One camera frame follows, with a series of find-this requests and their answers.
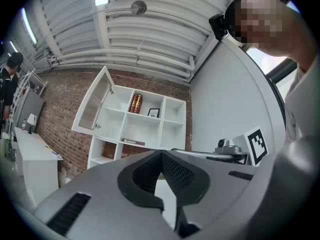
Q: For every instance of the person's head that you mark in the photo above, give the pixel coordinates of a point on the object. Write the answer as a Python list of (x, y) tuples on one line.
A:
[(275, 34)]

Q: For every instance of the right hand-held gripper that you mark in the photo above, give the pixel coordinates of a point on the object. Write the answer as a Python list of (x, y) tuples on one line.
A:
[(250, 144)]

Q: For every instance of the metal door hinge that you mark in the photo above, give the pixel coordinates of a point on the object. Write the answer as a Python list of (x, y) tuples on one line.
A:
[(98, 126), (111, 91)]

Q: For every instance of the red label bottle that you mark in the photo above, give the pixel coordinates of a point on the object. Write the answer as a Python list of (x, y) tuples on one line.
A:
[(23, 125)]

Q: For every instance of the red gold-print book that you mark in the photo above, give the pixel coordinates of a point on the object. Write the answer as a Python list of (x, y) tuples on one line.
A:
[(133, 103), (139, 104)]

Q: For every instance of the long ceiling light strip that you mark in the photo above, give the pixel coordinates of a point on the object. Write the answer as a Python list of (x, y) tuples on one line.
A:
[(29, 25)]

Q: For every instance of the white glass cabinet door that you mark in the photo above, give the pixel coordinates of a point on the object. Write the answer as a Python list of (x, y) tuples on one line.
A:
[(105, 76)]

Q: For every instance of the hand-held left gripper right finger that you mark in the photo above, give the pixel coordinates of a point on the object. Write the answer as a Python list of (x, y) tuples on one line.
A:
[(187, 176)]

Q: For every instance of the white shelf unit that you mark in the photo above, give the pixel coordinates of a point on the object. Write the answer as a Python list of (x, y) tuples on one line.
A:
[(142, 129)]

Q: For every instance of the round metal ceiling disc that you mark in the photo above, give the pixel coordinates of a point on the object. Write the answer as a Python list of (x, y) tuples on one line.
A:
[(138, 7)]

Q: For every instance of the white side table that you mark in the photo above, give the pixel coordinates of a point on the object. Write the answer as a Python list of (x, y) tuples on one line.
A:
[(35, 154)]

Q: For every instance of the black framed picture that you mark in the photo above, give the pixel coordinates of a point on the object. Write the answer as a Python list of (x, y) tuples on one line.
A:
[(153, 113)]

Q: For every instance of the white metal rack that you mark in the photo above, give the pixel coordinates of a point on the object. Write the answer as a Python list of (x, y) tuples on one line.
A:
[(25, 81)]

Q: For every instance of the grey panel board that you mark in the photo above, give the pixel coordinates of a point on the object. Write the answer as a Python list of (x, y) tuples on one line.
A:
[(30, 106)]

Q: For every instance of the short ceiling light strip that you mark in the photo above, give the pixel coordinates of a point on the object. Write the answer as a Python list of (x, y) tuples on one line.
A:
[(13, 46)]

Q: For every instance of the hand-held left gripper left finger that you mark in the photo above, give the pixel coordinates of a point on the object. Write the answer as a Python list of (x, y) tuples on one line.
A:
[(100, 196)]

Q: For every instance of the white pipe bundle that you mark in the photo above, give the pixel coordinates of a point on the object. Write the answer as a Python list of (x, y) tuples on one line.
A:
[(125, 59)]

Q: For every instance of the brown flat book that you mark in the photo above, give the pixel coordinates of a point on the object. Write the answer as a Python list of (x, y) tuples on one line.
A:
[(132, 142)]

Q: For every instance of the person's white shirt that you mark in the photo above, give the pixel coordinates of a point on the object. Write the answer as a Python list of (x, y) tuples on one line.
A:
[(303, 104)]

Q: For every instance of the white shade table lamp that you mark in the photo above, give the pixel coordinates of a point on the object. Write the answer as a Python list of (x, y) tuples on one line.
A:
[(31, 119)]

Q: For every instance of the black head camera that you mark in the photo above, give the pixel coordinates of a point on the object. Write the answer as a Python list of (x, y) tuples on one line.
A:
[(218, 26)]

